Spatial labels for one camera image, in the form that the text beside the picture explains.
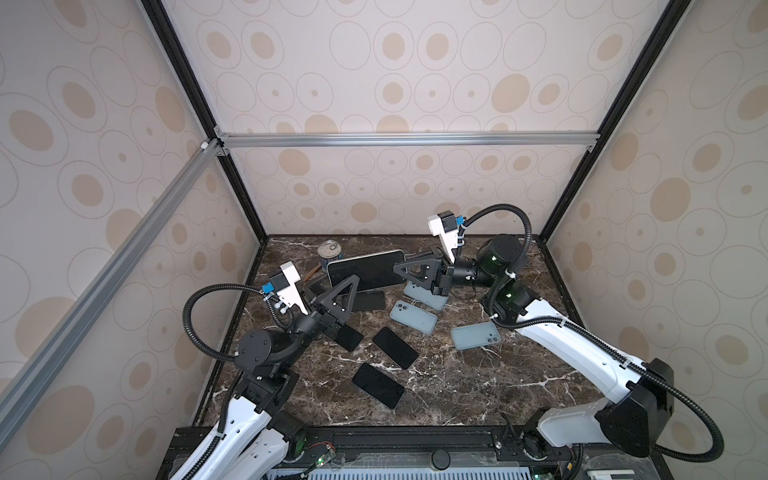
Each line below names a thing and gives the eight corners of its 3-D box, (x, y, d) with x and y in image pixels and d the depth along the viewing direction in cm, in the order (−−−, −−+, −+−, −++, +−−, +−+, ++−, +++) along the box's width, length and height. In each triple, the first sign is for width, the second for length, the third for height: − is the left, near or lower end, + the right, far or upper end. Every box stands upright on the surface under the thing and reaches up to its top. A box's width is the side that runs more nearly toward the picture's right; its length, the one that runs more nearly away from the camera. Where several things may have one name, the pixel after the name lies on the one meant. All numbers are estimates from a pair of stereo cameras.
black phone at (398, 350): (372, 341, 94) (372, 338, 92) (385, 329, 96) (384, 326, 95) (405, 370, 88) (406, 367, 86) (417, 356, 91) (418, 353, 89)
